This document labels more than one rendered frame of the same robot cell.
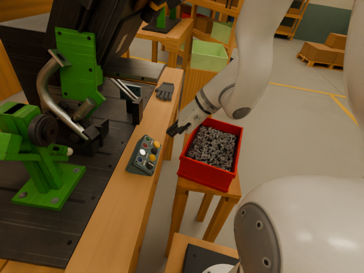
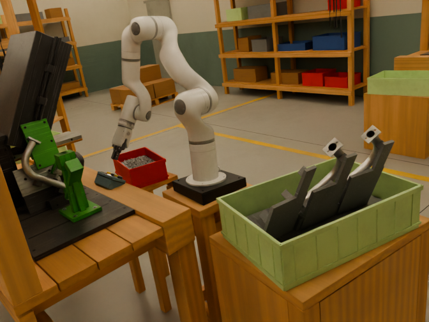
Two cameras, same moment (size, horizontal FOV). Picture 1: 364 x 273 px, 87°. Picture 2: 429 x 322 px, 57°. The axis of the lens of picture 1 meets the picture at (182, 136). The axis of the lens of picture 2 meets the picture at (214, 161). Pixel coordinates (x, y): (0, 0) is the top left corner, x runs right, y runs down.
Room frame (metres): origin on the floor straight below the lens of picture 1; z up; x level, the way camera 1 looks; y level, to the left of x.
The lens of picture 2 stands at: (-1.24, 0.92, 1.62)
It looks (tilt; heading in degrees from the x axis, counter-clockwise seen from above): 20 degrees down; 319
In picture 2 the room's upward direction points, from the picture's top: 8 degrees counter-clockwise
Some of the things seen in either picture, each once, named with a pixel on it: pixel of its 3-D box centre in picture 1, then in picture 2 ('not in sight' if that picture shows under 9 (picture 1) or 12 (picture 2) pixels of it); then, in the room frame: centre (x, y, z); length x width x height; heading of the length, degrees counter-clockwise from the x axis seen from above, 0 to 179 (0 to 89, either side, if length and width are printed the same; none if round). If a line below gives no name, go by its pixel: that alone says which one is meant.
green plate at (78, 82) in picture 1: (82, 64); (39, 142); (0.60, 0.36, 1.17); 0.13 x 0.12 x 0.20; 0
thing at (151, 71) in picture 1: (114, 66); (38, 147); (0.75, 0.32, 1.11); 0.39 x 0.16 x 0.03; 90
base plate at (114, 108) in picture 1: (90, 118); (37, 199); (0.67, 0.42, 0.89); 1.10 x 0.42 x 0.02; 0
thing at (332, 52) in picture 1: (329, 50); (142, 87); (5.97, -3.62, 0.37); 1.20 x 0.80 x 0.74; 94
